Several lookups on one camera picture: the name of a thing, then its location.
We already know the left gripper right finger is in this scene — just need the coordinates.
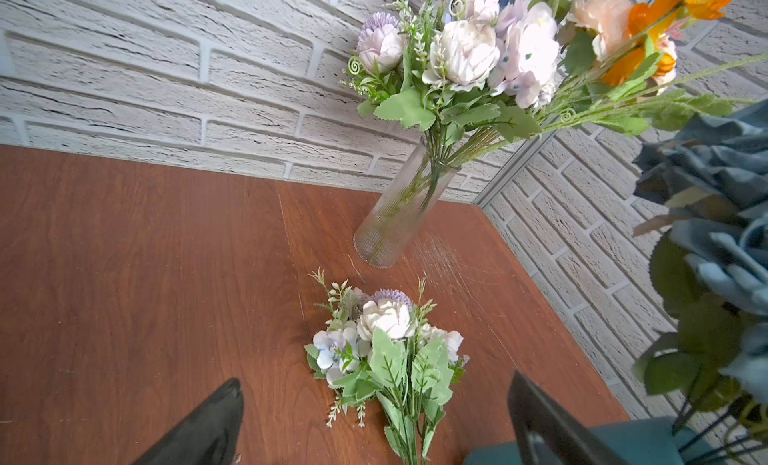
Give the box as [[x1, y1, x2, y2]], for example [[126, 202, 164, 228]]
[[508, 371, 625, 464]]

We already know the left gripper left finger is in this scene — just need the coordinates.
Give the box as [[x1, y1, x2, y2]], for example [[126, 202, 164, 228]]
[[134, 378, 244, 465]]

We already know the teal ceramic vase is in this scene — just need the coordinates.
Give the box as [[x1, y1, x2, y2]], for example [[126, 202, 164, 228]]
[[463, 417, 714, 464]]

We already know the white lilac bouquet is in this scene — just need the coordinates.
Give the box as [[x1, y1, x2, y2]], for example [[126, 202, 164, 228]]
[[304, 269, 469, 464], [343, 0, 561, 150]]

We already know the dusty blue hydrangea stem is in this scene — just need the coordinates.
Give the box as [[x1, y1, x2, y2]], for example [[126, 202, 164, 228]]
[[629, 98, 768, 448]]

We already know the clear glass vase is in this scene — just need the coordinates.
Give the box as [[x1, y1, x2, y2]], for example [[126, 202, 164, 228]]
[[353, 140, 458, 269]]

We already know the peach rose flower stem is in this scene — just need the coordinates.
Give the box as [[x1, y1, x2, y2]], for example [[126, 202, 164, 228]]
[[566, 0, 679, 88]]

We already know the orange yellow flower stem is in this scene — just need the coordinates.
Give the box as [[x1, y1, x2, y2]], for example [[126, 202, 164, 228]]
[[603, 0, 733, 87]]

